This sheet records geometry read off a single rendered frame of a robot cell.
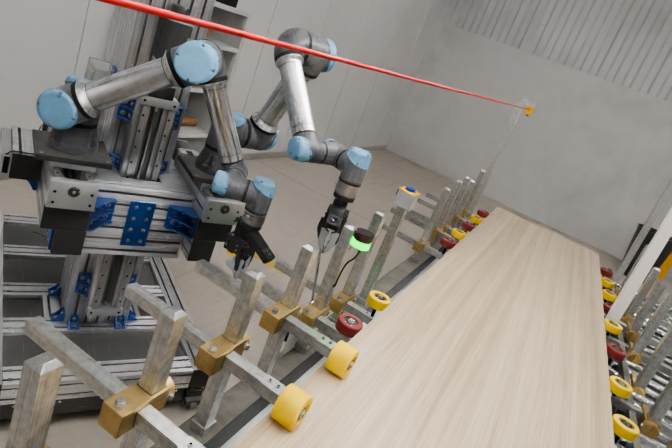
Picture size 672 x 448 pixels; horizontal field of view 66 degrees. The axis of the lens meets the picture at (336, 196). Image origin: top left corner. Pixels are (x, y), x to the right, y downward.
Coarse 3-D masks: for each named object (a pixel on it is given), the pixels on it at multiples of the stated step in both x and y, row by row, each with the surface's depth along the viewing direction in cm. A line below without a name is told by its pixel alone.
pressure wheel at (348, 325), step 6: (342, 318) 157; (348, 318) 159; (354, 318) 160; (336, 324) 158; (342, 324) 155; (348, 324) 155; (354, 324) 157; (360, 324) 158; (342, 330) 155; (348, 330) 154; (354, 330) 155; (360, 330) 156; (348, 336) 155
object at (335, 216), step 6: (336, 204) 164; (342, 204) 165; (330, 210) 162; (336, 210) 163; (342, 210) 163; (330, 216) 160; (336, 216) 161; (342, 216) 162; (330, 222) 159; (336, 222) 159; (330, 228) 159; (336, 228) 159
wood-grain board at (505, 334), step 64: (448, 256) 247; (512, 256) 285; (576, 256) 337; (384, 320) 167; (448, 320) 184; (512, 320) 204; (576, 320) 229; (320, 384) 126; (384, 384) 135; (448, 384) 146; (512, 384) 159; (576, 384) 173
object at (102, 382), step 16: (32, 320) 103; (32, 336) 102; (48, 336) 101; (64, 336) 102; (64, 352) 98; (80, 352) 100; (80, 368) 97; (96, 368) 98; (96, 384) 96; (112, 384) 95; (144, 416) 91; (160, 416) 93; (144, 432) 91; (160, 432) 90; (176, 432) 91
